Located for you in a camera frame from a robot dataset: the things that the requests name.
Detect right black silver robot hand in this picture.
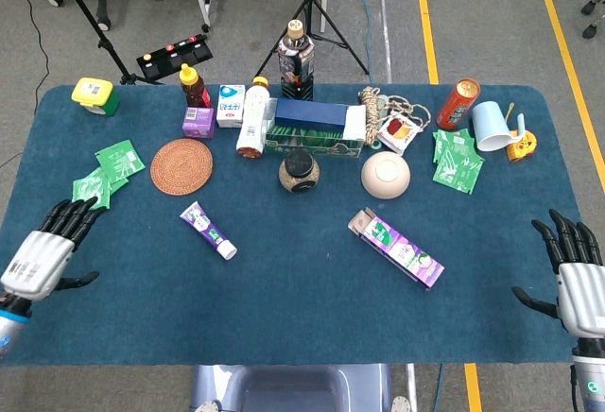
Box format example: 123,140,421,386
511,208,605,340

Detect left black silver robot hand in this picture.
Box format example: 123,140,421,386
0,197,108,302

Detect purple toothpaste tube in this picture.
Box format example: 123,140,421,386
179,200,238,261

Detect purple toothpaste carton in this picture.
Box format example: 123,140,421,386
347,207,445,290

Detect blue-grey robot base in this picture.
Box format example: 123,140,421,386
188,363,412,412

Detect yellow toy figure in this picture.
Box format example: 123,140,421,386
506,129,539,163

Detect round woven coaster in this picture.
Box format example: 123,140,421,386
149,138,215,197

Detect yellow-lidded green container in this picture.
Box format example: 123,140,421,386
71,77,120,117

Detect light blue mug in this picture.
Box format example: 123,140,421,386
470,100,521,152

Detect small purple box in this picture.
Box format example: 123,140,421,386
181,106,216,140

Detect red drink can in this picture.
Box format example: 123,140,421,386
435,77,482,131

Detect beige upturned bowl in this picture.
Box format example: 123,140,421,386
360,150,411,200

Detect honey bottle yellow cap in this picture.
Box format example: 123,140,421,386
179,62,213,109

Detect black light stand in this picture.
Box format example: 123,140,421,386
46,0,164,86

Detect red yellow snack packet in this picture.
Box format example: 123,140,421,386
376,112,424,157

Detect white blue milk carton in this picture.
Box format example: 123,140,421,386
216,83,247,129

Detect blue table mat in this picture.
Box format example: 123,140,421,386
0,83,590,367

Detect white bottle yellow cap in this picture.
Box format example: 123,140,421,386
235,76,275,161

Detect black chair casters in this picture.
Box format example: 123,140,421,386
579,0,605,40

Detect glass jar black lid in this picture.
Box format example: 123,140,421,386
278,149,321,194

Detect white packet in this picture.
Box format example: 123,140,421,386
342,104,369,143

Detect green tea bag box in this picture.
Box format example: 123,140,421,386
264,118,365,159

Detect navy blue box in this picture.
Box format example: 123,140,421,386
273,97,350,140

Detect dark tea bottle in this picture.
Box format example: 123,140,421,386
276,19,317,101

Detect black floor cable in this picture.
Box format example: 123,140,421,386
0,0,51,115

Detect black button switch box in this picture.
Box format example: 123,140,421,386
136,33,215,80

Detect coiled rope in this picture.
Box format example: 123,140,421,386
357,85,432,147

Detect blue floor cable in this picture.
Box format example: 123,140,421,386
337,0,393,83

